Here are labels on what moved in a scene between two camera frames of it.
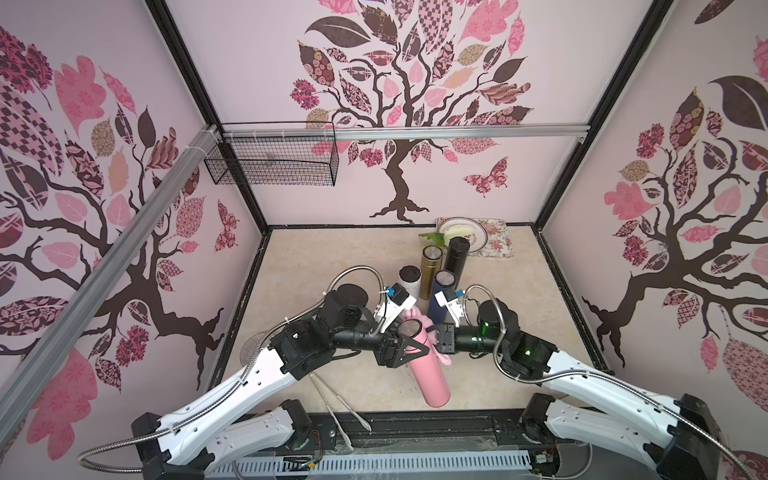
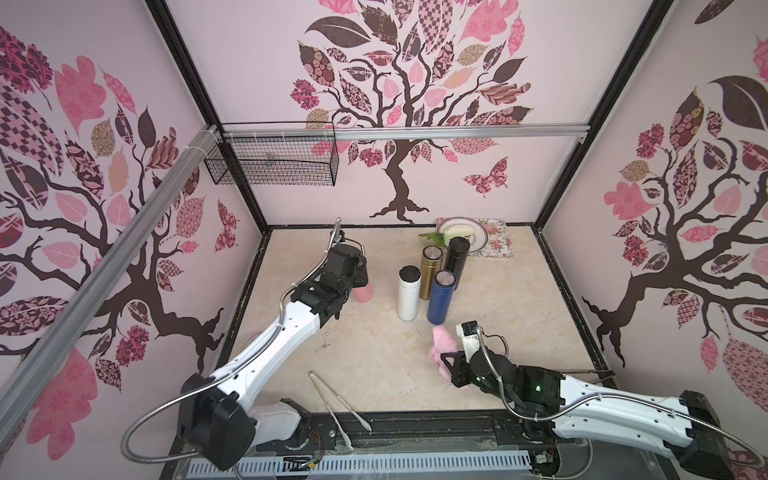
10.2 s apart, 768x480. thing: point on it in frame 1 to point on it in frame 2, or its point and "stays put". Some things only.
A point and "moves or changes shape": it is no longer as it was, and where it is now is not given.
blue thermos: (444, 280) stays put
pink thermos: (429, 371) moves or changes shape
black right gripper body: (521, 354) to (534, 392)
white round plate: (479, 231) stays put
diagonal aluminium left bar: (38, 368) stays put
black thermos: (456, 256) stays put
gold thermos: (431, 263) stays put
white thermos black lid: (410, 277) stays put
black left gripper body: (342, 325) to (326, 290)
